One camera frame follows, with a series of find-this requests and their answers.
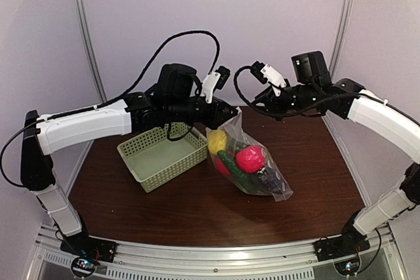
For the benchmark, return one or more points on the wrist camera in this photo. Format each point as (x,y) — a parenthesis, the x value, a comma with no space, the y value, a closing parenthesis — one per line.
(214,81)
(265,73)

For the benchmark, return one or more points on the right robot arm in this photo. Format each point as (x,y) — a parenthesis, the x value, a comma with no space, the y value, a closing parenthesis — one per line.
(349,100)

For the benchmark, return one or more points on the aluminium front frame rail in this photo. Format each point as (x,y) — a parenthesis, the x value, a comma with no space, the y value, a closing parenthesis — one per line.
(292,260)

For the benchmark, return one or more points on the right circuit board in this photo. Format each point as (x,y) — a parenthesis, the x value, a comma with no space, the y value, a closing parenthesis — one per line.
(347,267)

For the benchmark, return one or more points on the left aluminium corner post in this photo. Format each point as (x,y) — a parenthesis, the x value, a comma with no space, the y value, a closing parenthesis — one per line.
(89,50)

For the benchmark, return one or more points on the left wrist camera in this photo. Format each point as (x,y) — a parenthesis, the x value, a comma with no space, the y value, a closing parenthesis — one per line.
(214,81)

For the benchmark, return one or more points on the purple toy eggplant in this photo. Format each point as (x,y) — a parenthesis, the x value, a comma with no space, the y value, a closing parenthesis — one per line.
(269,182)

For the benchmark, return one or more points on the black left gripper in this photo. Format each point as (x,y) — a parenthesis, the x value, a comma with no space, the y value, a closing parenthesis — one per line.
(216,117)

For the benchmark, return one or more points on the red toy apple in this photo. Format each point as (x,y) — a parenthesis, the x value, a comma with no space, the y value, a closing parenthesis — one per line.
(251,159)

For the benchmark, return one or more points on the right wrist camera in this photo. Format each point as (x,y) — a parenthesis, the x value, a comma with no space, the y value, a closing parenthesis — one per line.
(265,73)

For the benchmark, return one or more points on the circuit board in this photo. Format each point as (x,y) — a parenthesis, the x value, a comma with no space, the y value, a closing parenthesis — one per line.
(347,267)
(83,267)

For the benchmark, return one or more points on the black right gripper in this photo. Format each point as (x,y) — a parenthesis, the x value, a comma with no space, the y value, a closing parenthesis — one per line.
(268,98)

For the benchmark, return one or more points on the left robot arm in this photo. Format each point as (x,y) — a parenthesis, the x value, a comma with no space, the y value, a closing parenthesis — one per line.
(177,97)

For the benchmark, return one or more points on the green toy cucumber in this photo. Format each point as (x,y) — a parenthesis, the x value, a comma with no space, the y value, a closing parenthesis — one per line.
(231,165)

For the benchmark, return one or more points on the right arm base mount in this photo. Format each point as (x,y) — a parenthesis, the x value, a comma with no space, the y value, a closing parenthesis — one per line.
(330,248)

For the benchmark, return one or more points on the green toy bell pepper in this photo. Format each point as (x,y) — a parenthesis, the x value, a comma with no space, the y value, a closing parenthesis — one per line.
(238,147)

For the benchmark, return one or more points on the red toy strawberry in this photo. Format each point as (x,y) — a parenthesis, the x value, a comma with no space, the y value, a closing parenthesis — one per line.
(222,168)

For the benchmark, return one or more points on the left circuit board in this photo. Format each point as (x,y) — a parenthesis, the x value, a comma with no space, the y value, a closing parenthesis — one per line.
(83,267)

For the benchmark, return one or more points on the right aluminium corner post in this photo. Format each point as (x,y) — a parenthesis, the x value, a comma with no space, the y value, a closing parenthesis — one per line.
(344,19)

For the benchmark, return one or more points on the aluminium corner post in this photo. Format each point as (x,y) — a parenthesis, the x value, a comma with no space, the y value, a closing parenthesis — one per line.
(344,19)
(89,50)

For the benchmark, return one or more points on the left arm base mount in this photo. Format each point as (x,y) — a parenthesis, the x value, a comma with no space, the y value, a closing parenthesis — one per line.
(89,247)

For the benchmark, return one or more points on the yellow toy corn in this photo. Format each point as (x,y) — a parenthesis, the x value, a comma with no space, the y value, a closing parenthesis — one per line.
(217,141)

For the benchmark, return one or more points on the green plastic basket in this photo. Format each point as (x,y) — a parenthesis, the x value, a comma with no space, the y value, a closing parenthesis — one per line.
(159,155)

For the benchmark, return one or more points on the clear zip top bag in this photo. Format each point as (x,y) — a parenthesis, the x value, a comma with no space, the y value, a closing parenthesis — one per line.
(233,129)

